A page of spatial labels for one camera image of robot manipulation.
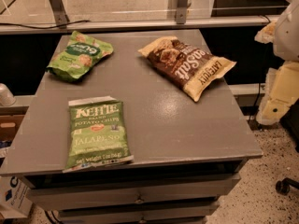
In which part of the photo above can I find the green Kettle jalapeno chip bag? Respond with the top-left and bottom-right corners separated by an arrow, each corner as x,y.
64,96 -> 134,173

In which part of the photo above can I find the grey drawer cabinet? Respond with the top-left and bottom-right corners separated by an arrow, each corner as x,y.
0,29 -> 264,224

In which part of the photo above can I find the upper grey drawer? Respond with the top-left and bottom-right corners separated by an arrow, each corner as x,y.
27,174 -> 240,210

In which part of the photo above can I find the white printed bag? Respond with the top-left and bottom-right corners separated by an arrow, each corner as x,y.
0,176 -> 32,219

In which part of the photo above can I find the grey metal bracket left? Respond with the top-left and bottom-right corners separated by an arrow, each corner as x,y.
49,0 -> 69,28

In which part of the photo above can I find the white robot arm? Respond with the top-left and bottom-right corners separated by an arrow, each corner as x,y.
254,0 -> 299,125

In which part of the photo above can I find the brown cardboard box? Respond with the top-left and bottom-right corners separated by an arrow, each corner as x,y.
0,115 -> 24,141

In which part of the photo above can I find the lower grey drawer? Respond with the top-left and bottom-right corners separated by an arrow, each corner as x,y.
59,201 -> 219,224

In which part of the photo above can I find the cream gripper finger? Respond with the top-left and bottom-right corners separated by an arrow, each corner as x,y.
256,61 -> 299,125
254,21 -> 277,44

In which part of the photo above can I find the grey drawer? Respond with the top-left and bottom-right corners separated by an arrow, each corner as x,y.
27,174 -> 240,210
59,201 -> 219,224

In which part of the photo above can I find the grey metal bracket centre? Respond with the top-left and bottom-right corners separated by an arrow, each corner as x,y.
176,0 -> 188,24

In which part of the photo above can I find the black cable on ledge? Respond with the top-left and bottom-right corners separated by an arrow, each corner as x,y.
0,19 -> 92,30

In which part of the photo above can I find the green rice chip bag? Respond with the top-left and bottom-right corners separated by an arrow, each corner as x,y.
46,31 -> 114,82

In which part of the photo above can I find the white cylindrical object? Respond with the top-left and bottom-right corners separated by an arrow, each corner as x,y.
0,83 -> 16,106

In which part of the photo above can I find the black chair caster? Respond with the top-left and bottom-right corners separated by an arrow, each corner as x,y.
276,177 -> 299,195

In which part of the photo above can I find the grey metal bracket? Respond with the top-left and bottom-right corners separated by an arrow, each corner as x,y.
49,0 -> 69,28
176,0 -> 188,24

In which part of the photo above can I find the brown sea salt chip bag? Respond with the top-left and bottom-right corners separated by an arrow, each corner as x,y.
138,36 -> 235,102

